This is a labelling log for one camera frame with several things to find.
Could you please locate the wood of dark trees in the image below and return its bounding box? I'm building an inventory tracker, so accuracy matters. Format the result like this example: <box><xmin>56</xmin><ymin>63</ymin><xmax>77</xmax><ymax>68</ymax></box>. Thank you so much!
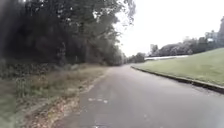
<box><xmin>0</xmin><ymin>0</ymin><xmax>137</xmax><ymax>68</ymax></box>

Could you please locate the grass verge with leaves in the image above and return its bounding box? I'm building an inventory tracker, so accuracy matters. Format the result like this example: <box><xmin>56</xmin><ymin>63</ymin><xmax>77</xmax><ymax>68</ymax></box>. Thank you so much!
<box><xmin>0</xmin><ymin>63</ymin><xmax>113</xmax><ymax>128</ymax></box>

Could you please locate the dark stone kerb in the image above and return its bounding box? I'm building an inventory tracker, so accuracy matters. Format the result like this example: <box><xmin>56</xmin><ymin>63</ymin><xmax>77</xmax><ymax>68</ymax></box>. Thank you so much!
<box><xmin>130</xmin><ymin>65</ymin><xmax>224</xmax><ymax>95</ymax></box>

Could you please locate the pale building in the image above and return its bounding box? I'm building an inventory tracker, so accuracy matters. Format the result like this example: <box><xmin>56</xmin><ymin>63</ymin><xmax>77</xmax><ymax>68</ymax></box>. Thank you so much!
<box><xmin>204</xmin><ymin>29</ymin><xmax>220</xmax><ymax>43</ymax></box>

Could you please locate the distant row of trees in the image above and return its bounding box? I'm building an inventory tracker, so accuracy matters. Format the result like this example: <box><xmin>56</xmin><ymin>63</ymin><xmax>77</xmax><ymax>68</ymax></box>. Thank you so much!
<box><xmin>124</xmin><ymin>16</ymin><xmax>224</xmax><ymax>64</ymax></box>

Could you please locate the grey asphalt path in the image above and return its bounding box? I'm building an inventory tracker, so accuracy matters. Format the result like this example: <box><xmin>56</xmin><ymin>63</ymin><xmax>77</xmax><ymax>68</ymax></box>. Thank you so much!
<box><xmin>56</xmin><ymin>63</ymin><xmax>224</xmax><ymax>128</ymax></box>

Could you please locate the grass slope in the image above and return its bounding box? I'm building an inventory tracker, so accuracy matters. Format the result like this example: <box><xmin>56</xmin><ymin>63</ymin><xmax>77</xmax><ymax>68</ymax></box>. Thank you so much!
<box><xmin>131</xmin><ymin>47</ymin><xmax>224</xmax><ymax>87</ymax></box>

